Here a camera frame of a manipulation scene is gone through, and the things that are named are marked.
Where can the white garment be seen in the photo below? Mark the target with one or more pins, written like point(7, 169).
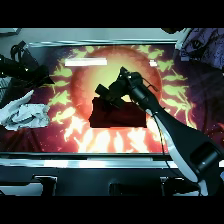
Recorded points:
point(23, 115)

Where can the red garment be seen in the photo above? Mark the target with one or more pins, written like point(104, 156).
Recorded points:
point(126, 118)

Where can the silver frame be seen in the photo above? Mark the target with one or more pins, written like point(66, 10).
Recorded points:
point(100, 164)

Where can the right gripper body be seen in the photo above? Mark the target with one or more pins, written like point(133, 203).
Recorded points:
point(119, 90)

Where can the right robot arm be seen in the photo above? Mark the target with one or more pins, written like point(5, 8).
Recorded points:
point(180, 136)

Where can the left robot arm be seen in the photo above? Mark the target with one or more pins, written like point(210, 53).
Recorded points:
point(26, 71)

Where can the patterned grey garment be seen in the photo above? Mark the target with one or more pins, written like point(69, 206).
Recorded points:
point(206, 46)

